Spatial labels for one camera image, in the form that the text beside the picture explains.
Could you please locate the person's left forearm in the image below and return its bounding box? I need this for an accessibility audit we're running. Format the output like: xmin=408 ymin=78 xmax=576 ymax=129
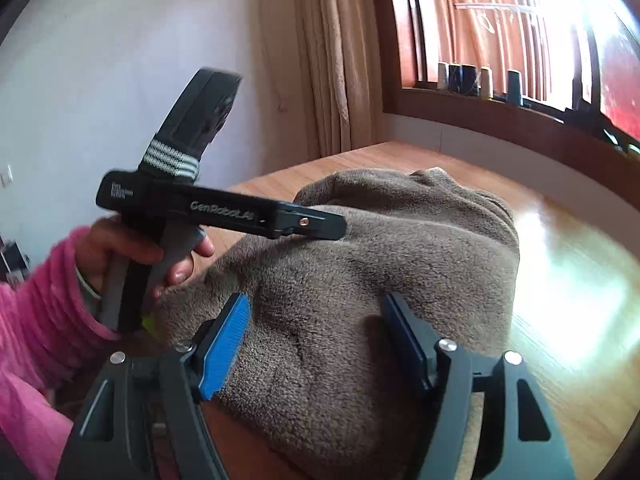
xmin=0 ymin=225 xmax=121 ymax=391

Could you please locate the red cloth outside window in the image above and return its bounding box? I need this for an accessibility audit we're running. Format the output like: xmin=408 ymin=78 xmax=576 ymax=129
xmin=600 ymin=10 xmax=640 ymax=131

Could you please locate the black box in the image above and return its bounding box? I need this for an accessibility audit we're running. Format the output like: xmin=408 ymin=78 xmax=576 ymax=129
xmin=565 ymin=105 xmax=622 ymax=137

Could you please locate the pink fleece robe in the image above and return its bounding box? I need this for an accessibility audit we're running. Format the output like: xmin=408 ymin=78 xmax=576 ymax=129
xmin=0 ymin=370 xmax=73 ymax=480

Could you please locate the person's left hand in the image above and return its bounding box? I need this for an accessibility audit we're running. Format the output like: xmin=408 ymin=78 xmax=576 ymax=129
xmin=74 ymin=216 xmax=217 ymax=302

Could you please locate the dark framed window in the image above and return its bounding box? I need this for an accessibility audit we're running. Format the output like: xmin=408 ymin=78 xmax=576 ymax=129
xmin=382 ymin=0 xmax=640 ymax=133

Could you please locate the pink sheer curtain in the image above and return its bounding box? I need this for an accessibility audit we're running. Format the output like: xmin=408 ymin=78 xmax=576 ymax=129
xmin=400 ymin=0 xmax=601 ymax=106

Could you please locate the dark marbled thread cone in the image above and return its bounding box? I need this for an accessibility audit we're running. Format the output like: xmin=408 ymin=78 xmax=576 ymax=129
xmin=448 ymin=63 xmax=476 ymax=96

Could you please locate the clothes hanger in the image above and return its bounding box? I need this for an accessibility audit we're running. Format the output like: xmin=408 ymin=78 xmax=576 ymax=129
xmin=454 ymin=0 xmax=539 ymax=28

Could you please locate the olive fleece sweater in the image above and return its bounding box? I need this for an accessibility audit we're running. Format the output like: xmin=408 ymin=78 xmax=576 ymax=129
xmin=152 ymin=167 xmax=521 ymax=480

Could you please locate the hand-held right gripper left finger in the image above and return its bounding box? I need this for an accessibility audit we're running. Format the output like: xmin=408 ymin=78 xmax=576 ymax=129
xmin=55 ymin=292 xmax=251 ymax=480

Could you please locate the wooden window sill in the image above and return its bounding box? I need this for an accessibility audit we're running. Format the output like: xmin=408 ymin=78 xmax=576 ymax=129
xmin=382 ymin=87 xmax=640 ymax=181

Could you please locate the beige pleated curtain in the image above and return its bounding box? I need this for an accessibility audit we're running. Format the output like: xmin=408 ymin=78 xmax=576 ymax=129
xmin=290 ymin=0 xmax=386 ymax=161

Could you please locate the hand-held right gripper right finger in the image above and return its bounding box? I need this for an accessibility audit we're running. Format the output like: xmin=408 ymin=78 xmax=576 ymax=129
xmin=382 ymin=292 xmax=576 ymax=480

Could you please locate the blue grey thread cone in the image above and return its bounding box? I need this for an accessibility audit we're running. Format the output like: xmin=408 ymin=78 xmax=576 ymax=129
xmin=506 ymin=70 xmax=523 ymax=107

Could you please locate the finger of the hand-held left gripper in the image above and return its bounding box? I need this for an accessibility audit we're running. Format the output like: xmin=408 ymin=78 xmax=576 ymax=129
xmin=272 ymin=201 xmax=349 ymax=242

